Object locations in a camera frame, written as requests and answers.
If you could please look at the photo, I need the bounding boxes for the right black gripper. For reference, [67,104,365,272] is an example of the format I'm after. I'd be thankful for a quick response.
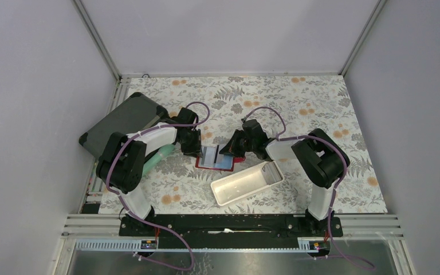
[219,129,256,159]

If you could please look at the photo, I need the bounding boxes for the red card holder wallet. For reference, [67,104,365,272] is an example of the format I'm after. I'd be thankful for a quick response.
[195,145,246,172]

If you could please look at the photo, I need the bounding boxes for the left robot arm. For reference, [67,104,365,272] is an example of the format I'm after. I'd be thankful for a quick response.
[96,108,202,235]

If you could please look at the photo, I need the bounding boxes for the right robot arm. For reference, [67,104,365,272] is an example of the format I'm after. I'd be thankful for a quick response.
[219,119,350,236]

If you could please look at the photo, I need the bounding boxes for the mint green tube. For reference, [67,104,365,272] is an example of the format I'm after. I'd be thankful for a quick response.
[142,144,175,175]

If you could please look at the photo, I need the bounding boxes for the floral table mat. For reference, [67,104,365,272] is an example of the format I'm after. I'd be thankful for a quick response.
[128,76,387,214]

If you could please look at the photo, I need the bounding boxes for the white plastic tray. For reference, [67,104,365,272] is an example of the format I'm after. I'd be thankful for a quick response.
[210,161,285,206]

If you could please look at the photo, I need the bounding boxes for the black hard case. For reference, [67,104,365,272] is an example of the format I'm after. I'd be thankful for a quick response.
[78,92,169,159]

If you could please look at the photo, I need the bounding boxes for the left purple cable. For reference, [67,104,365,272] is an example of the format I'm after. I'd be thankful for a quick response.
[105,101,210,272]

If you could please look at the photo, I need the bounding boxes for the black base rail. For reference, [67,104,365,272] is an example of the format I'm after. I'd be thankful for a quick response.
[64,213,399,254]

